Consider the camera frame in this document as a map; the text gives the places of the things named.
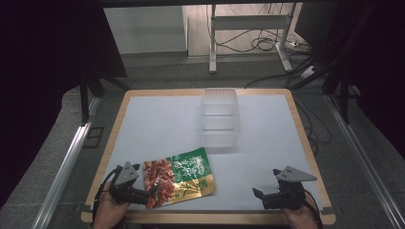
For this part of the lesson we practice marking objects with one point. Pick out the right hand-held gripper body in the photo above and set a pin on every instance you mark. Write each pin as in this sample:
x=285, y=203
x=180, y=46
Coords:
x=288, y=191

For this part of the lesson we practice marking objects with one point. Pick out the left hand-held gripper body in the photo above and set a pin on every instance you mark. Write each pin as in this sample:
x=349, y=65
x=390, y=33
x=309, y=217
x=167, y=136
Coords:
x=127, y=191

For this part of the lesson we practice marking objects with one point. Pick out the green and red snack packet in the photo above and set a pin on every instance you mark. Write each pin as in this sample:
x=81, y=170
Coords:
x=183, y=178

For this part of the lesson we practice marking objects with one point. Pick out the person's left hand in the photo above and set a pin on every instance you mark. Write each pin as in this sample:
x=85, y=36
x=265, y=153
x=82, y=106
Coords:
x=108, y=213

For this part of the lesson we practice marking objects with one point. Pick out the person's right hand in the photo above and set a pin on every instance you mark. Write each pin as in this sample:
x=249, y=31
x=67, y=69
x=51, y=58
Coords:
x=301, y=219

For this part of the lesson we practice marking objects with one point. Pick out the dark floor plate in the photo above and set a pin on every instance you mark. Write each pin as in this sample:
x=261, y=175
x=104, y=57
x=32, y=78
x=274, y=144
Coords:
x=93, y=137

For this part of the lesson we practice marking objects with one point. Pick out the translucent plastic container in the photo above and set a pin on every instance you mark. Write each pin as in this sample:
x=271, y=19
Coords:
x=220, y=120

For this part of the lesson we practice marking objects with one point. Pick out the black metal stand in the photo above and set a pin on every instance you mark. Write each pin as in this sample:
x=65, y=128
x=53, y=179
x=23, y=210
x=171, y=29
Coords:
x=84, y=98
x=344, y=95

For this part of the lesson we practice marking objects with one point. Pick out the white power strip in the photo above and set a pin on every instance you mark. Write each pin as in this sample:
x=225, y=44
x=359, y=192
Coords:
x=309, y=72

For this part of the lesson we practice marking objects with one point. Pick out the white cabinet panel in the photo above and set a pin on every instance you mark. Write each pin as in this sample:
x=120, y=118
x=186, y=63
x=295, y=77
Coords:
x=144, y=30

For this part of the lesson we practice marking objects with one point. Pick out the aluminium rail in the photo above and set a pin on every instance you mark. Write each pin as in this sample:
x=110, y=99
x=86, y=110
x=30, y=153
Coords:
x=65, y=171
x=363, y=159

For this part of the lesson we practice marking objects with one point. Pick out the white metal desk frame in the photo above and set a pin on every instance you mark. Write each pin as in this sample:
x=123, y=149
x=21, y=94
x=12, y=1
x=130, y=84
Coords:
x=251, y=28

